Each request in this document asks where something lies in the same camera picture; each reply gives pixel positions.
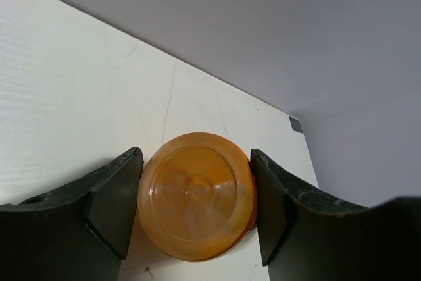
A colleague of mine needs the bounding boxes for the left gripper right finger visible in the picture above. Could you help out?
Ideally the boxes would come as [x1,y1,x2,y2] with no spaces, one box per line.
[250,149,420,280]

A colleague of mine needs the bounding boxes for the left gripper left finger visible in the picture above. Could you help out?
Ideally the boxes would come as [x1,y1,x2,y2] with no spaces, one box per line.
[1,147,143,280]

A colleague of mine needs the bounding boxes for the orange juice bottle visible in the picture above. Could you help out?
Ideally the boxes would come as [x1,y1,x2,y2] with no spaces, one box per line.
[137,132,257,262]

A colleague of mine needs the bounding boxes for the right blue table sticker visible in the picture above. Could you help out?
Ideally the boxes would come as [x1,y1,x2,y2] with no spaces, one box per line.
[289,116,303,133]

